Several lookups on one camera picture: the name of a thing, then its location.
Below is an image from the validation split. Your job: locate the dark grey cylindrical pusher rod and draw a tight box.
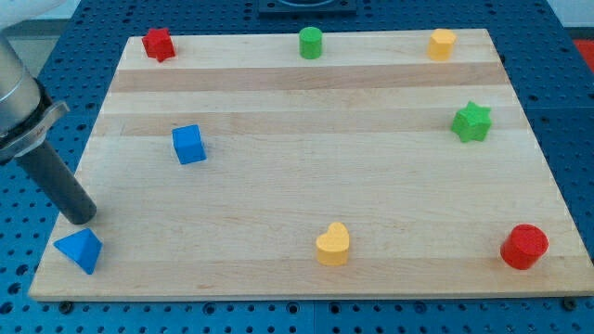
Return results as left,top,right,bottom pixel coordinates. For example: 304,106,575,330
16,140,97,225

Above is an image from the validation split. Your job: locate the blue triangle block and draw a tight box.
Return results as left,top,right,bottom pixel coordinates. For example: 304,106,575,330
53,228,103,275

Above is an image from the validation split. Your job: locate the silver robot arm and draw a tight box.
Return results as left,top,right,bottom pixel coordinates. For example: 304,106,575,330
1,36,97,225

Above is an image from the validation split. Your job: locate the blue cube block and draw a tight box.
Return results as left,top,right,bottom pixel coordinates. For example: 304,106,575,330
172,124,207,164

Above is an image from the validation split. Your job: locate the red star block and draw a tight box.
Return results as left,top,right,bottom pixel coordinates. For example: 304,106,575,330
141,28,176,62

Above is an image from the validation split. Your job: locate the green cylinder block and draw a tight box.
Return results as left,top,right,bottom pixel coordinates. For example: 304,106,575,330
299,26,323,59

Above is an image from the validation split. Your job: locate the yellow heart block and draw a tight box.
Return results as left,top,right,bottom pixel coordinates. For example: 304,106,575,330
316,222,350,266

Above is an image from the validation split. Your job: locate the wooden board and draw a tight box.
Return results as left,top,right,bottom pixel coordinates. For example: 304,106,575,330
29,29,593,302

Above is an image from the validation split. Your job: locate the yellow hexagon block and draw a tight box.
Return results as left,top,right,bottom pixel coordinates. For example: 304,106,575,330
427,29,458,61

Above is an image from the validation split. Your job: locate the green star block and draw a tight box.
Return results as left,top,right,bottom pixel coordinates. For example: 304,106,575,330
451,101,492,143

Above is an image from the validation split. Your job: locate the red cylinder block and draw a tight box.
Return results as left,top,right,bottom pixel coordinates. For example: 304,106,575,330
499,224,549,270

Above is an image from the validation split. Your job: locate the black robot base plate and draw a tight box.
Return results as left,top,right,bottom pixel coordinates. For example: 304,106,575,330
257,0,357,18

